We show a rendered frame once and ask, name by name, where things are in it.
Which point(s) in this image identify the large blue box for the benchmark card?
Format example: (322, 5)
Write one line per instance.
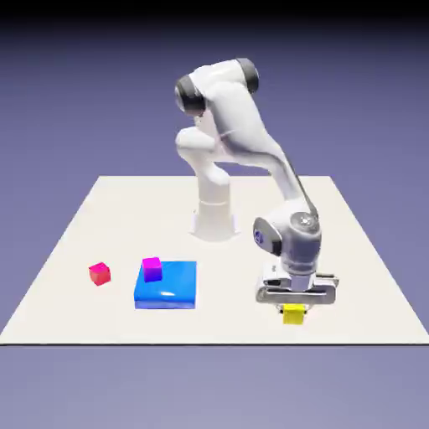
(171, 286)

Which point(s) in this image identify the small red cube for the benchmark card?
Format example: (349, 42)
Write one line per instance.
(99, 273)

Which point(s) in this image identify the small magenta cube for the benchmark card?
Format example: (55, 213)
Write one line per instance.
(152, 269)

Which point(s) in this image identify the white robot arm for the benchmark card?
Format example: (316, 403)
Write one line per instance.
(241, 127)

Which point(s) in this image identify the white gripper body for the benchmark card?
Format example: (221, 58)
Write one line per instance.
(321, 295)

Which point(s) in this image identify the small yellow cube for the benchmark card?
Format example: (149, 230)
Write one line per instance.
(293, 315)

